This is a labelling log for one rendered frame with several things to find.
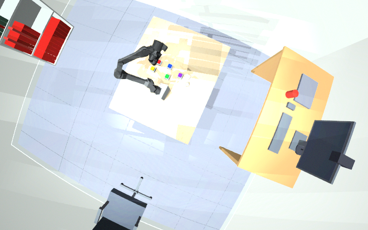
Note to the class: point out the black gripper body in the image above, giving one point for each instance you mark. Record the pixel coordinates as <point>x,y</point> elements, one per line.
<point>164,48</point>

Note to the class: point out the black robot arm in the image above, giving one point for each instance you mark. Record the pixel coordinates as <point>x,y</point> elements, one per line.
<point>152,52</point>

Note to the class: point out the yellow button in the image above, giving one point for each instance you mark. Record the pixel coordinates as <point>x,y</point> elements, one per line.
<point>153,69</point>

